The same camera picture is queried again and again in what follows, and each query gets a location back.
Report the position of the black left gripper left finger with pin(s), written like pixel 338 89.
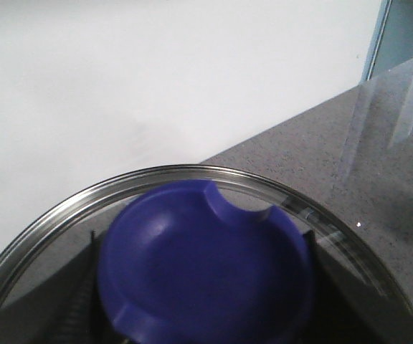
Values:
pixel 65 308

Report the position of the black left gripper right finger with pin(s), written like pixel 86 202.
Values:
pixel 347 311

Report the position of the glass lid with blue knob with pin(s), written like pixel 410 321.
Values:
pixel 194 254

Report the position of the grey window frame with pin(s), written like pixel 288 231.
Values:
pixel 392 38

